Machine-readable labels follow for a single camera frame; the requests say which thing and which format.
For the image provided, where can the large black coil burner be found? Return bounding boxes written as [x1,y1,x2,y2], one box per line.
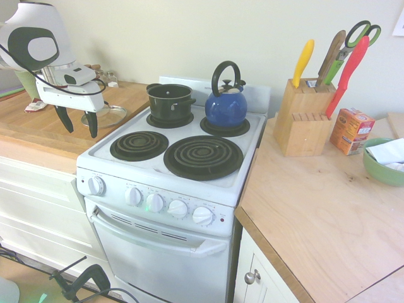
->
[163,135,244,182]

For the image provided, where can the white oven door handle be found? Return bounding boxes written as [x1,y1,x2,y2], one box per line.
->
[89,206,231,258]

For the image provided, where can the black clamp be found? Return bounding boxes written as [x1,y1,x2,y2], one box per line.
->
[50,255,111,302]

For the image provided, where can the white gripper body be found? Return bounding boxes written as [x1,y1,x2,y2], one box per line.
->
[35,77,104,112]

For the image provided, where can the silver cabinet knob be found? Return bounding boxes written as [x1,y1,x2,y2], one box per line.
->
[244,270,261,285]

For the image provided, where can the green ribbed utensil cup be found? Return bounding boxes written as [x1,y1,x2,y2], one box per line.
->
[14,69,42,99]

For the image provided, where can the white paper napkin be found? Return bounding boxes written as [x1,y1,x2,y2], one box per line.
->
[365,138,404,173]

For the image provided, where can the white cabinet with drawers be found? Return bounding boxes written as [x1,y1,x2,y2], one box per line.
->
[0,156,107,271]

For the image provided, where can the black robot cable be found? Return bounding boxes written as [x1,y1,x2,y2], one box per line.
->
[0,44,108,95]

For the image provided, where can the red and white packet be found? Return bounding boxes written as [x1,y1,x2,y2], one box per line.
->
[24,98,49,114]

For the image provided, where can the white rounded stand base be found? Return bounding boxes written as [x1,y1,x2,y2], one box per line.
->
[0,276,21,303]

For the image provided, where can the glass pot lid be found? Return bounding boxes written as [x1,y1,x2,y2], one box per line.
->
[81,102,128,129]

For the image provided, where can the green handled knife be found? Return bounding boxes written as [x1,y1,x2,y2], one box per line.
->
[324,59,345,86]

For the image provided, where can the green ceramic bowl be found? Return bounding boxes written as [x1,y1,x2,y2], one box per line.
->
[362,138,404,187]

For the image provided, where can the orange baking soda box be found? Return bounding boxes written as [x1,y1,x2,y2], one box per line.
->
[330,108,376,157]

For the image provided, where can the purple and green mats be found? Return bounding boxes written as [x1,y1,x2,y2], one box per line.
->
[0,86,27,99]

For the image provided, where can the wooden knife block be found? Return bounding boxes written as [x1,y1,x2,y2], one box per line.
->
[273,78,337,158]

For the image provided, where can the light wooden board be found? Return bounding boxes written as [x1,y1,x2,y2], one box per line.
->
[386,112,404,140]

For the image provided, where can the yellow handled knife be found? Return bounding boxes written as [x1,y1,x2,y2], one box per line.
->
[292,39,315,89]

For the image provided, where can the white stove knob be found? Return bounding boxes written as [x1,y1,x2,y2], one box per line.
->
[88,176,107,196]
[124,187,144,208]
[167,199,188,219]
[146,193,165,213]
[192,206,215,227]

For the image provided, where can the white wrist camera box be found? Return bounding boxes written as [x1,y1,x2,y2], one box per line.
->
[62,64,97,86]

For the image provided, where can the small black coil burner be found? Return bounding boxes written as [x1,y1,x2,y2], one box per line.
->
[110,131,170,162]
[199,116,251,138]
[146,112,194,129]

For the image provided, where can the white cabinet with knob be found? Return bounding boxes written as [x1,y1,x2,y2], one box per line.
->
[235,225,306,303]

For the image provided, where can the wooden handled knife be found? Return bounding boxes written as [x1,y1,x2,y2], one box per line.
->
[316,30,347,87]

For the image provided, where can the red knife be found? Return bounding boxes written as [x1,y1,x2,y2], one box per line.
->
[325,35,370,120]

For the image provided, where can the green and black scissors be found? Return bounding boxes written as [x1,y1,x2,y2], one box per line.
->
[335,20,382,62]

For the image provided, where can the white paper sheet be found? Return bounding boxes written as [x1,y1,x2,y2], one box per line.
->
[392,12,404,37]

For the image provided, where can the blue kettle with black handle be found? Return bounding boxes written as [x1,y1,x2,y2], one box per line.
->
[205,61,248,129]

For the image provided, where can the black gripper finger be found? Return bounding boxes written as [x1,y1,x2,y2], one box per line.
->
[55,106,74,134]
[84,110,99,139]

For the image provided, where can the black floor cable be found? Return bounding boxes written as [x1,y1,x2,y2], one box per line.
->
[0,244,26,263]

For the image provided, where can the white electric stove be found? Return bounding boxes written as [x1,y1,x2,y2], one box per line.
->
[76,75,272,303]

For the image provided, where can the black cooking pot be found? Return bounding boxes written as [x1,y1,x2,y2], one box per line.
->
[146,83,197,122]

